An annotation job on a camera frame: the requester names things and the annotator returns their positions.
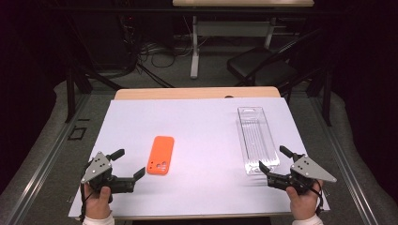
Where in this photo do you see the person's left hand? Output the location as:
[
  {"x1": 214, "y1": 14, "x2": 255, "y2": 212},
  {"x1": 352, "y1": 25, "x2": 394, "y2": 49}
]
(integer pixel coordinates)
[{"x1": 84, "y1": 182, "x2": 114, "y2": 220}]

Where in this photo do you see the black folding chair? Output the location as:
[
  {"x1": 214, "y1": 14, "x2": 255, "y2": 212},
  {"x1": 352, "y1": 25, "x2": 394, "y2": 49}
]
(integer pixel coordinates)
[{"x1": 226, "y1": 27, "x2": 332, "y2": 95}]

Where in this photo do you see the right hand-held gripper black cable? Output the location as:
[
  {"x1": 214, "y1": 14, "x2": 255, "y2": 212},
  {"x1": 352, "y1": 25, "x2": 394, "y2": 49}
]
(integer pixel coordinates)
[{"x1": 309, "y1": 179, "x2": 325, "y2": 217}]

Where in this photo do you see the metal floor rail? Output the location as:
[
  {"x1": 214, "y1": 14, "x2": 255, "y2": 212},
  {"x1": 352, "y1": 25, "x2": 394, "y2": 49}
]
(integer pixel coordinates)
[
  {"x1": 309, "y1": 97, "x2": 379, "y2": 225},
  {"x1": 3, "y1": 93, "x2": 90, "y2": 225}
]

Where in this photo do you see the white-legged desk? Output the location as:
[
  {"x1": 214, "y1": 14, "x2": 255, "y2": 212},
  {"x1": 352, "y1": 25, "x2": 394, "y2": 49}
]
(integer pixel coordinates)
[{"x1": 172, "y1": 0, "x2": 314, "y2": 80}]

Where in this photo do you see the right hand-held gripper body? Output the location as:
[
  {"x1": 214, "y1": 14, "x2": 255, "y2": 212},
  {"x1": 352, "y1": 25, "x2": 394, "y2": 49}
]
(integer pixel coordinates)
[{"x1": 267, "y1": 155, "x2": 338, "y2": 195}]

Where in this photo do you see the bundle of black floor cables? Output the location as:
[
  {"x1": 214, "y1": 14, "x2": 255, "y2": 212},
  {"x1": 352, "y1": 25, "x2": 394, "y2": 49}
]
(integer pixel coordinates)
[{"x1": 123, "y1": 15, "x2": 195, "y2": 88}]

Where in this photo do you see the person's right hand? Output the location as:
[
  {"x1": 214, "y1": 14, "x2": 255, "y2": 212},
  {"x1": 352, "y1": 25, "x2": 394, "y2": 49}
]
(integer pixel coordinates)
[{"x1": 285, "y1": 181, "x2": 323, "y2": 221}]

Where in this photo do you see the black metal stand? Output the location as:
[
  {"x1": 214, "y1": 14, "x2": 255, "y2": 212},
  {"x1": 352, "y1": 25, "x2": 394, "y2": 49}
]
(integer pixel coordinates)
[{"x1": 64, "y1": 55, "x2": 126, "y2": 124}]

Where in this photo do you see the orange phone case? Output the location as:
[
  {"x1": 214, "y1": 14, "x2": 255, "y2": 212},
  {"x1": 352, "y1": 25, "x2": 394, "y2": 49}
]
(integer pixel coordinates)
[{"x1": 145, "y1": 135, "x2": 176, "y2": 176}]

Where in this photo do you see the clear plastic packaging tray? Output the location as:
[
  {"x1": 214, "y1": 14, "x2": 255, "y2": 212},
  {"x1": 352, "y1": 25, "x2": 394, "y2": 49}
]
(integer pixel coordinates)
[{"x1": 237, "y1": 106, "x2": 281, "y2": 176}]

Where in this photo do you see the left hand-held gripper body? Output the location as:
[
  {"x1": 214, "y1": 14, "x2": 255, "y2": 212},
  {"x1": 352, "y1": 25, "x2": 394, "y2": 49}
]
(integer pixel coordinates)
[{"x1": 80, "y1": 151, "x2": 135, "y2": 195}]

